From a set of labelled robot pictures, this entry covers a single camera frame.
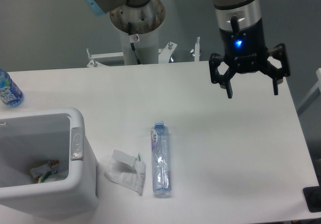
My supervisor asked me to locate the white paper wrapper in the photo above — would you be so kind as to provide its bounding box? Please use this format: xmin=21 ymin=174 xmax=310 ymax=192
xmin=104 ymin=150 xmax=146 ymax=195

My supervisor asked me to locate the white metal frame bracket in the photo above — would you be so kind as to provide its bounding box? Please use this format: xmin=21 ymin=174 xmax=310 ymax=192
xmin=86 ymin=37 xmax=202 ymax=68

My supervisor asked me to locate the blue labelled water bottle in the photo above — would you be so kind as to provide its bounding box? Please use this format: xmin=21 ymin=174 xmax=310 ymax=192
xmin=1 ymin=69 xmax=24 ymax=107

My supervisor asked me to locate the clear plastic bottle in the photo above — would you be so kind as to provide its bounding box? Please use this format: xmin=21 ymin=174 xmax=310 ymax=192
xmin=150 ymin=120 xmax=172 ymax=198

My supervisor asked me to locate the trash inside the can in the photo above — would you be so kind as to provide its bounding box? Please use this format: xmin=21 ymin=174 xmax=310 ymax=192
xmin=30 ymin=160 xmax=69 ymax=184

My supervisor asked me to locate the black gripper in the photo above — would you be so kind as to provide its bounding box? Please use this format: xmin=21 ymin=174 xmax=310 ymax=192
xmin=208 ymin=16 xmax=291 ymax=99

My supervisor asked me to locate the white plastic trash can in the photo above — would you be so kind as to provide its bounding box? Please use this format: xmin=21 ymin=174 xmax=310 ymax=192
xmin=1 ymin=108 xmax=99 ymax=217

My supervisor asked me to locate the black clamp at table edge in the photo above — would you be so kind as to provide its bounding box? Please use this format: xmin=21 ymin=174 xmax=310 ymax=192
xmin=303 ymin=186 xmax=320 ymax=213

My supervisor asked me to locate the black cable on pedestal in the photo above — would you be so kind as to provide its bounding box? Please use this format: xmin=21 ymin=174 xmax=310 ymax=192
xmin=127 ymin=21 xmax=141 ymax=65

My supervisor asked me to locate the white frame leg right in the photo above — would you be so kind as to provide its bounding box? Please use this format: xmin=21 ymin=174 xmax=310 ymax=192
xmin=296 ymin=68 xmax=320 ymax=116

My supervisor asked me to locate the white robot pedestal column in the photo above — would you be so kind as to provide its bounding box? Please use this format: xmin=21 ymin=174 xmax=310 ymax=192
xmin=109 ymin=0 xmax=166 ymax=65

